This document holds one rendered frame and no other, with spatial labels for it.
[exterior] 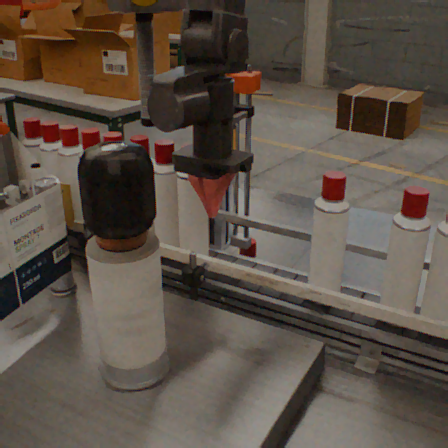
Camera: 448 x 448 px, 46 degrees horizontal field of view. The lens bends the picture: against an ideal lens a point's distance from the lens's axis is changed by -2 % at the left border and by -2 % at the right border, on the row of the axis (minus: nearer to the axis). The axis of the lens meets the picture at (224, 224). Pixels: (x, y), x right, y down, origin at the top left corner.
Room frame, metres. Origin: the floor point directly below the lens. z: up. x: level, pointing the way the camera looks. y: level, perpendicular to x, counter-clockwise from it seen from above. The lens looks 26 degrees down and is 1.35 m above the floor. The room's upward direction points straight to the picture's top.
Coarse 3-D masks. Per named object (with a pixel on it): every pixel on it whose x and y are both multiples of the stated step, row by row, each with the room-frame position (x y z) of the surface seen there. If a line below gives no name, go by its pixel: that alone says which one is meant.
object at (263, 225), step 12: (216, 216) 0.84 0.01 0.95; (228, 216) 0.83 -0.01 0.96; (240, 216) 0.82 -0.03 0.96; (264, 228) 0.79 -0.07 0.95; (276, 228) 0.78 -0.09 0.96; (288, 228) 0.78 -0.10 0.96; (348, 240) 0.73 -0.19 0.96; (360, 252) 0.71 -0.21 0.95; (372, 252) 0.70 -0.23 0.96; (384, 252) 0.70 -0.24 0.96
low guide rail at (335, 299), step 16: (80, 224) 0.89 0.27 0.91; (176, 256) 0.79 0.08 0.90; (224, 272) 0.74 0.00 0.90; (240, 272) 0.73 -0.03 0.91; (256, 272) 0.72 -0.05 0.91; (272, 288) 0.70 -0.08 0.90; (288, 288) 0.69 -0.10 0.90; (304, 288) 0.67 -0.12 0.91; (320, 288) 0.67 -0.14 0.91; (336, 304) 0.65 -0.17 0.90; (352, 304) 0.64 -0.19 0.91; (368, 304) 0.63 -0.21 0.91; (384, 320) 0.61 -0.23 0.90; (400, 320) 0.60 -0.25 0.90; (416, 320) 0.59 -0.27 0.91; (432, 320) 0.59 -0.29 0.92
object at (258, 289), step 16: (160, 256) 0.83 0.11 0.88; (224, 256) 0.83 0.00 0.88; (208, 272) 0.77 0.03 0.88; (272, 272) 0.77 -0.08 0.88; (288, 272) 0.77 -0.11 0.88; (256, 288) 0.72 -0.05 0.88; (304, 304) 0.68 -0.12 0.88; (352, 320) 0.64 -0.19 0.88; (368, 320) 0.64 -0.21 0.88; (416, 336) 0.60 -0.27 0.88; (432, 336) 0.60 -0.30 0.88
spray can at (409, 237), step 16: (416, 192) 0.64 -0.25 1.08; (416, 208) 0.63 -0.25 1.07; (400, 224) 0.63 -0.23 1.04; (416, 224) 0.62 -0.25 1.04; (400, 240) 0.63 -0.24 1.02; (416, 240) 0.62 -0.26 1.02; (400, 256) 0.62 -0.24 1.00; (416, 256) 0.62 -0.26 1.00; (400, 272) 0.62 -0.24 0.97; (416, 272) 0.62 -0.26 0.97; (384, 288) 0.64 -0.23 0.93; (400, 288) 0.62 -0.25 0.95; (416, 288) 0.62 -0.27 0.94; (384, 304) 0.63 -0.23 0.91; (400, 304) 0.62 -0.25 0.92
